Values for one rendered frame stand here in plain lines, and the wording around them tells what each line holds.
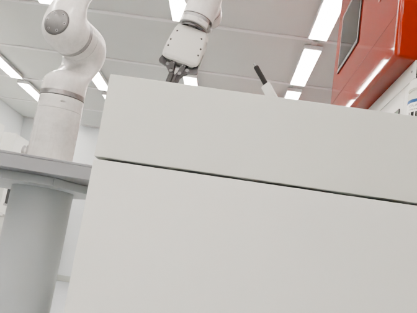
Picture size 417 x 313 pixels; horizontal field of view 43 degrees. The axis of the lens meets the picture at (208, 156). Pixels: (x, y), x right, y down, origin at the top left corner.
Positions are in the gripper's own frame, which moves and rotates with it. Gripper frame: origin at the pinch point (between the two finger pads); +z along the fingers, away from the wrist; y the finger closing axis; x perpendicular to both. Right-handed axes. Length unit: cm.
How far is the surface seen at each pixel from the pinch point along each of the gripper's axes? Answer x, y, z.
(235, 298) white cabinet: 45, -32, 43
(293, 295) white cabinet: 45, -40, 39
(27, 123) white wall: -801, 384, -74
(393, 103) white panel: -5, -56, -16
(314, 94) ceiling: -460, -65, -181
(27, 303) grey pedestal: -2, 13, 64
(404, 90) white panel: 4, -56, -17
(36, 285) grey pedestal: -3, 13, 60
